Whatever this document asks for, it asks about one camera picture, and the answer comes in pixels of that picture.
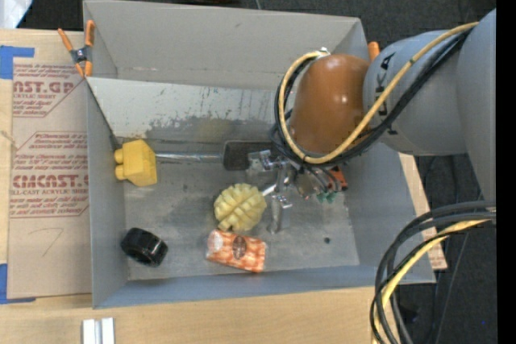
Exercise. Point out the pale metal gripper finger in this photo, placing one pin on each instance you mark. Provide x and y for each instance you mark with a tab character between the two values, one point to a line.
264	162
279	213

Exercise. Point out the pale yellow ridged toy fruit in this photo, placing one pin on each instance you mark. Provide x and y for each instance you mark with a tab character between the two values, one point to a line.
240	207

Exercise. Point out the grey metal bin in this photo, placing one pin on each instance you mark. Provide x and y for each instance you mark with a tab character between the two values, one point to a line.
193	205

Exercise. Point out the yellow toy block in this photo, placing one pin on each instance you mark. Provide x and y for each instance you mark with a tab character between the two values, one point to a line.
137	163

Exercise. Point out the orange and white packet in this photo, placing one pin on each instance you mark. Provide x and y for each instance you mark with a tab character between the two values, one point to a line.
238	249

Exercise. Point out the brown cardboard board red print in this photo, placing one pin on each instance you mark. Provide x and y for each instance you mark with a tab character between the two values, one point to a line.
48	157

